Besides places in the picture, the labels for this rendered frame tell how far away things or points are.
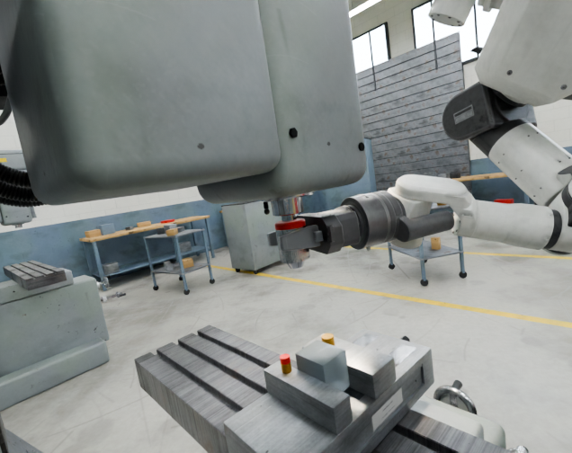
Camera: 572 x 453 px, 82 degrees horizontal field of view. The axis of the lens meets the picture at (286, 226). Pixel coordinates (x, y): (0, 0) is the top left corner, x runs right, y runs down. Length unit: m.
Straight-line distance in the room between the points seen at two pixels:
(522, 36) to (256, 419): 0.69
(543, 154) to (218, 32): 0.58
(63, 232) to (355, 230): 6.59
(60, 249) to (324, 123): 6.65
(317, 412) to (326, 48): 0.47
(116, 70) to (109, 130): 0.04
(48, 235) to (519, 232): 6.73
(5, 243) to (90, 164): 6.62
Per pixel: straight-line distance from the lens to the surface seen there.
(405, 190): 0.58
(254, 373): 0.79
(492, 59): 0.70
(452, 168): 8.25
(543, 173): 0.72
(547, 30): 0.67
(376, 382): 0.55
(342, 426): 0.51
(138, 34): 0.29
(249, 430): 0.54
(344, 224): 0.50
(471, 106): 0.78
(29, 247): 6.89
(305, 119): 0.40
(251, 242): 4.96
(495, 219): 0.62
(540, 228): 0.64
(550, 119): 7.93
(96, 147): 0.26
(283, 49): 0.41
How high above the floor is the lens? 1.33
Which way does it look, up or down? 8 degrees down
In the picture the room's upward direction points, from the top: 9 degrees counter-clockwise
